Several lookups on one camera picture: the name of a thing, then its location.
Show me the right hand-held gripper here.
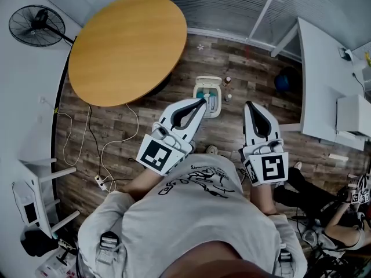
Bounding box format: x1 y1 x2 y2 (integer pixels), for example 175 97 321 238
238 101 290 187

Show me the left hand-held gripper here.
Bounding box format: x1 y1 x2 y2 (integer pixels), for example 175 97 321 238
136 97 209 177

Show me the white trash bin with lid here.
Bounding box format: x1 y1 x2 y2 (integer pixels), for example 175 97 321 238
192 75 223 119

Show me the person's right forearm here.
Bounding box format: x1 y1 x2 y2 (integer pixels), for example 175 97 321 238
249 182 279 215

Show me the person's left forearm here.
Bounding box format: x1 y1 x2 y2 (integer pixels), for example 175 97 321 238
121 166 163 197

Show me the dark blue bag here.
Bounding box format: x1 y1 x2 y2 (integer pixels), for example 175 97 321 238
274 66 302 94

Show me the white desk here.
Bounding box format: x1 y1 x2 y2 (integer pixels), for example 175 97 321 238
271 17 371 152

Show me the round wooden table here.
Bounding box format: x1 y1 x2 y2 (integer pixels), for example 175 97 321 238
68 0 188 108

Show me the white box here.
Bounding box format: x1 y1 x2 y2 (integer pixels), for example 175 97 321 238
336 94 371 138

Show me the person's grey printed t-shirt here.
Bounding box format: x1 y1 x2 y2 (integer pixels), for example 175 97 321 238
77 153 308 278

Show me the white power strip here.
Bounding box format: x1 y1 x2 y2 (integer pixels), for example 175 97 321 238
94 175 108 191

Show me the grey harness buckle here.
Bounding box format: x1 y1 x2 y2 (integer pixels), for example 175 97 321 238
99 231 120 253
278 242 292 263

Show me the white overturned table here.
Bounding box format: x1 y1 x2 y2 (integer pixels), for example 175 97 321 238
18 157 81 240

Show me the black standing fan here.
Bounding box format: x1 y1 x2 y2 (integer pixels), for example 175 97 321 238
8 5 75 49

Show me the white device with screen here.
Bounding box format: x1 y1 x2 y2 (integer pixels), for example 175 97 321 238
12 181 41 226

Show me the black bag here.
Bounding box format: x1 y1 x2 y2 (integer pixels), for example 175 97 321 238
20 229 60 258

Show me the red and white package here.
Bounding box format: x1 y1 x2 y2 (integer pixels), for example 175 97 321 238
34 249 78 278

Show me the black desk cable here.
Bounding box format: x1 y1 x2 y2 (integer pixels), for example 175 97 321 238
352 72 366 98

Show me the white cable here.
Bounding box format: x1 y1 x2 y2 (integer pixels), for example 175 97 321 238
53 103 140 192

